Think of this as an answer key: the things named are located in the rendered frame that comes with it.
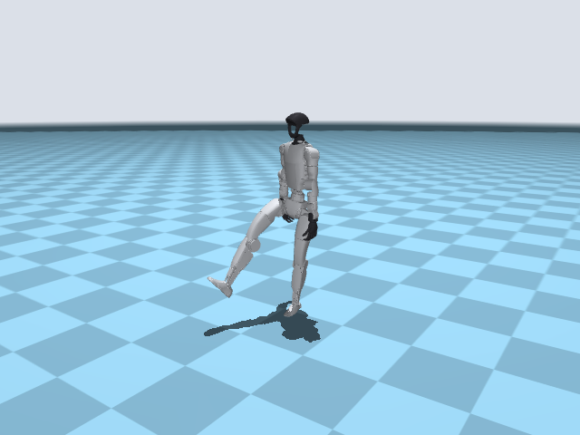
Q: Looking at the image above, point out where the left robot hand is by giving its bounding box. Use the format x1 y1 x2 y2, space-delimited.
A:
303 213 318 241

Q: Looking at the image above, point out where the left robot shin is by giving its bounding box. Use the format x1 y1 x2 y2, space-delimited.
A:
292 259 308 306

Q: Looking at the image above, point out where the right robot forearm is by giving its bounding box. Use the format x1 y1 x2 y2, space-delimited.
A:
278 177 288 201

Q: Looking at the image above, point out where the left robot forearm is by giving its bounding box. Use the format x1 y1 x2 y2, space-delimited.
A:
307 180 319 220

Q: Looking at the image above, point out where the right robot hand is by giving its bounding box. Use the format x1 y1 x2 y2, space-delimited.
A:
280 198 295 223

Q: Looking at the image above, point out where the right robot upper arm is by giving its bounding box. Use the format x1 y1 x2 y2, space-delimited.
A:
277 143 286 180

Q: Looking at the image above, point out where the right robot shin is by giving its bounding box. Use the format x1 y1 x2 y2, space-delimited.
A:
224 237 253 288

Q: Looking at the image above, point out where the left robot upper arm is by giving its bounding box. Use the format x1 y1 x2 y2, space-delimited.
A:
304 147 320 190

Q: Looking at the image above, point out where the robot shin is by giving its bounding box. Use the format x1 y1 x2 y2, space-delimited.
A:
292 259 308 306
224 237 253 288

